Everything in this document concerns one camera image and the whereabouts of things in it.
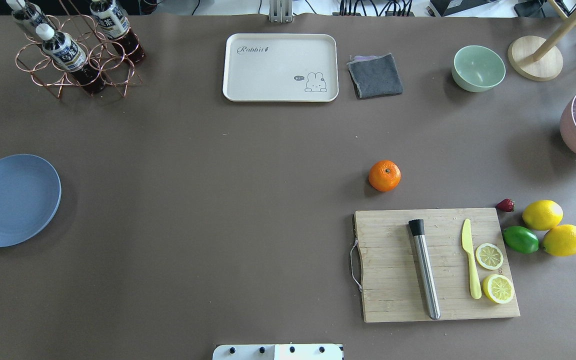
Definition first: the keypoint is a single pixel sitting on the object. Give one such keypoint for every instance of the orange mandarin fruit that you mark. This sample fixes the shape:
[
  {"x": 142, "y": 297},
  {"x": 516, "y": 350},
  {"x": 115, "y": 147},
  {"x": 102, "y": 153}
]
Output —
[{"x": 384, "y": 176}]

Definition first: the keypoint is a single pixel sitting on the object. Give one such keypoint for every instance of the blue round plate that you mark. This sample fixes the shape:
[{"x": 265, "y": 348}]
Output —
[{"x": 30, "y": 194}]

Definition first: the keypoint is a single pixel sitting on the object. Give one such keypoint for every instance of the cream rabbit tray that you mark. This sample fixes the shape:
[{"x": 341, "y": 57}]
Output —
[{"x": 280, "y": 67}]

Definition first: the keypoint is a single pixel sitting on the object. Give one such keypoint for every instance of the grey folded cloth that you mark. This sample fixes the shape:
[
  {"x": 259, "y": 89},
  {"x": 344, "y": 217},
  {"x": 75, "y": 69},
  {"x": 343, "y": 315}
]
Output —
[{"x": 375, "y": 76}]

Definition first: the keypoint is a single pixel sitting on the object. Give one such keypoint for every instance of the steel muddler black tip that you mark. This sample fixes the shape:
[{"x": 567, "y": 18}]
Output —
[{"x": 417, "y": 228}]

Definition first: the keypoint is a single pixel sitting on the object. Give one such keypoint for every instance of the wooden cutting board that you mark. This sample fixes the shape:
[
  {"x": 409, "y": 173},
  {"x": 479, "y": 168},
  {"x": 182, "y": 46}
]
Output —
[{"x": 390, "y": 277}]

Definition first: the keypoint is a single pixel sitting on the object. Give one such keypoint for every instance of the upper lemon slice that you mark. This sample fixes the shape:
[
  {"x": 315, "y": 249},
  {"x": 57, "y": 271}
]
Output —
[{"x": 489, "y": 256}]

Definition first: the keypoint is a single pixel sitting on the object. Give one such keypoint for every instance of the lemon slice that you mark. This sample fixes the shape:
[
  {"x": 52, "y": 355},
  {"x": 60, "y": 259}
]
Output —
[
  {"x": 489, "y": 256},
  {"x": 498, "y": 289}
]

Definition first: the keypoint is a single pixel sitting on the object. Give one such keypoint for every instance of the yellow plastic knife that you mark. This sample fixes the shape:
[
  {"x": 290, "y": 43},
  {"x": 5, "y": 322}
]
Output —
[{"x": 467, "y": 246}]

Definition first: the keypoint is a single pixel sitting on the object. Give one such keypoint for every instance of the green bowl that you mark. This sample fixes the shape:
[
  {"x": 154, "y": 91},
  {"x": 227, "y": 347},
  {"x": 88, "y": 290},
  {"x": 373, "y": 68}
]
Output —
[{"x": 477, "y": 69}]

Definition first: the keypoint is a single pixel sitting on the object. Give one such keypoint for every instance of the red strawberry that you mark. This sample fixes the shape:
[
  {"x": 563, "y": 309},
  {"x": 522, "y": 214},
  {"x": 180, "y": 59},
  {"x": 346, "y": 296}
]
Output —
[{"x": 506, "y": 205}]

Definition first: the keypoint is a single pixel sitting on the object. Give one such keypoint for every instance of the lower lemon slice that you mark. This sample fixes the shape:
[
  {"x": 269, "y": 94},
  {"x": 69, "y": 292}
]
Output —
[{"x": 498, "y": 289}]

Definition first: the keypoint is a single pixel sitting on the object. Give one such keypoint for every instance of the right tea bottle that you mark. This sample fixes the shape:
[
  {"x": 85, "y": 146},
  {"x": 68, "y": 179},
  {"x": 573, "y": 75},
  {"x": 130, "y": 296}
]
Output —
[{"x": 112, "y": 21}]

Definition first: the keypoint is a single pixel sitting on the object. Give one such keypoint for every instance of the tea bottle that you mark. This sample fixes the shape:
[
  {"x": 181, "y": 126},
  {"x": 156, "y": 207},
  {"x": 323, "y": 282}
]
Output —
[
  {"x": 112, "y": 21},
  {"x": 67, "y": 54},
  {"x": 28, "y": 16}
]

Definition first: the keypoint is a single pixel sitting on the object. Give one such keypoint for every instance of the green lime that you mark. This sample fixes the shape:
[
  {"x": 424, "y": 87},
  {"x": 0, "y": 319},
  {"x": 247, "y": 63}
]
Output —
[{"x": 521, "y": 239}]

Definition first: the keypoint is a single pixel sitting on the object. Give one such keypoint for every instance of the upper whole lemon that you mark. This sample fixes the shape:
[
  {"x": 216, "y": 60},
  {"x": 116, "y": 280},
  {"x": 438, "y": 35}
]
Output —
[{"x": 542, "y": 215}]

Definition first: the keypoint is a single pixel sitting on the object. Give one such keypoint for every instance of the whole lemon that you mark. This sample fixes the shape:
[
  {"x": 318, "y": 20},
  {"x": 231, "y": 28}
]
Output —
[
  {"x": 542, "y": 215},
  {"x": 560, "y": 240}
]

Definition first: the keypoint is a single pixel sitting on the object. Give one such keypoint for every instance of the front tea bottle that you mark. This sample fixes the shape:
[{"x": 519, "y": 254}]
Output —
[{"x": 67, "y": 54}]

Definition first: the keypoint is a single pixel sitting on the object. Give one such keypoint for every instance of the wooden cup stand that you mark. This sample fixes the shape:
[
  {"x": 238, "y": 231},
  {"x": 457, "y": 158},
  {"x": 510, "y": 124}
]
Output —
[{"x": 536, "y": 58}]

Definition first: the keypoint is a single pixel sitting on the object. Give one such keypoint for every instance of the lower whole lemon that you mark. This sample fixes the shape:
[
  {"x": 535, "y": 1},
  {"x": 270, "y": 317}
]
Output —
[{"x": 560, "y": 240}]

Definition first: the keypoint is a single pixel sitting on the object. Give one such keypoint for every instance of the left tea bottle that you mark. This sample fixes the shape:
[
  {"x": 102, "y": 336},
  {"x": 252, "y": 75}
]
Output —
[{"x": 28, "y": 16}]

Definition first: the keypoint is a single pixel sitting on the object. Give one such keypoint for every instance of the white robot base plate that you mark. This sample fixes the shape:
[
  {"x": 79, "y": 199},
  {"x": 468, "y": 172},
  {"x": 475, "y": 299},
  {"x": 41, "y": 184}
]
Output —
[{"x": 287, "y": 351}]

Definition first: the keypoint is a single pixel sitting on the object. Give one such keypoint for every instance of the copper wire bottle rack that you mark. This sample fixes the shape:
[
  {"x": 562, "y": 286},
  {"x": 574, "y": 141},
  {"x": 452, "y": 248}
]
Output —
[{"x": 79, "y": 23}]

